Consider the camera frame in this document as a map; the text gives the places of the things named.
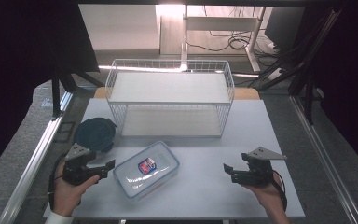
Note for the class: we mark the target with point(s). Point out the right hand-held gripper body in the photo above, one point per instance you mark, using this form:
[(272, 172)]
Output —
[(259, 171)]

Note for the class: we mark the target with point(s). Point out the clear rectangular lidded container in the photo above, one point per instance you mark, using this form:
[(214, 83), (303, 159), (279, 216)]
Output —
[(130, 179)]

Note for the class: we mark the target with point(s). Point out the white desk frame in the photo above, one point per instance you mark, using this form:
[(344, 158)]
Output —
[(220, 23)]

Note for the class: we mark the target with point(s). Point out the aluminium rail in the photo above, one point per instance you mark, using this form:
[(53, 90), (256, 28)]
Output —
[(34, 161), (323, 158)]

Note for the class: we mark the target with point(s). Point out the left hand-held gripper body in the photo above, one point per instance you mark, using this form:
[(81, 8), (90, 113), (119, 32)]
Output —
[(76, 168)]

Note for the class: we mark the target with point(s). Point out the black metal stand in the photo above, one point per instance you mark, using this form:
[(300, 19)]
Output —
[(56, 93), (307, 81)]

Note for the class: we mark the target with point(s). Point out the dark blue round container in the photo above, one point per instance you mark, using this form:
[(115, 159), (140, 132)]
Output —
[(94, 133)]

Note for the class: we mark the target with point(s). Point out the person's left hand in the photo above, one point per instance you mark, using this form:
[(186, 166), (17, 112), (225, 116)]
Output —
[(66, 196)]

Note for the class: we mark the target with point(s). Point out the person's right hand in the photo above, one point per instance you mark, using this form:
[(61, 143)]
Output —
[(265, 194)]

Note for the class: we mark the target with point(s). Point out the black curtain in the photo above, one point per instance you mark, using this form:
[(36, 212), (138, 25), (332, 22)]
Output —
[(15, 77), (351, 77)]

